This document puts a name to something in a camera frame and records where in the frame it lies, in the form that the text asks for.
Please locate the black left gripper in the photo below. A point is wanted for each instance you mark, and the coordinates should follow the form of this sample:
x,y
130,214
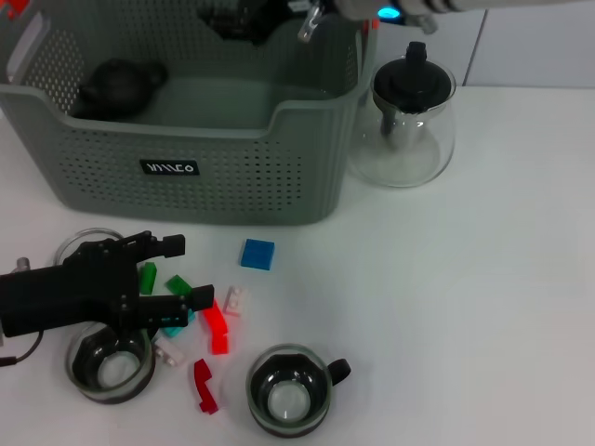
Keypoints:
x,y
70,292

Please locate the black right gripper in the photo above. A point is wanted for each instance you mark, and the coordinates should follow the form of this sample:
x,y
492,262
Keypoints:
x,y
241,21

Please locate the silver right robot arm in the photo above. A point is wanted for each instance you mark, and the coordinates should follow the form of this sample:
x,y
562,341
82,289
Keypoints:
x,y
418,4

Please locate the grey perforated storage basket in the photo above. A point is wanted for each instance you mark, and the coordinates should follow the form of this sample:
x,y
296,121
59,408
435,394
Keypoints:
x,y
209,186

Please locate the green toy brick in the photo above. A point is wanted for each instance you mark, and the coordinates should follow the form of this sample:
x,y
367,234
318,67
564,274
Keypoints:
x,y
148,279
179,284

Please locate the teal toy brick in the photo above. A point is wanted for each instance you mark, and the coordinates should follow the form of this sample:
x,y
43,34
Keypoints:
x,y
173,332

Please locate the small red toy brick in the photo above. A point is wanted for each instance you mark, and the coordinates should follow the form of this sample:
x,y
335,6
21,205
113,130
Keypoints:
x,y
220,346
211,313

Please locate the white toy brick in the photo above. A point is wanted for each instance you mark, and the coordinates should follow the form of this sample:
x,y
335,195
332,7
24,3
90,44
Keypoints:
x,y
235,302
168,351

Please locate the blue square toy brick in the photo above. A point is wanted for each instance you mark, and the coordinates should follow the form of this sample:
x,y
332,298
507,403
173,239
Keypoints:
x,y
257,254

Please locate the dark red curved toy piece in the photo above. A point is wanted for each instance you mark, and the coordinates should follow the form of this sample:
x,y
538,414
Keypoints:
x,y
205,385

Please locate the black teapot lid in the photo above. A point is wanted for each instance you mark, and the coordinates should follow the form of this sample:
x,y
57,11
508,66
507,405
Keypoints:
x,y
409,81

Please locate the clear glass teapot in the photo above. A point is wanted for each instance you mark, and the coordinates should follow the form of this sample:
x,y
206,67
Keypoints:
x,y
404,162

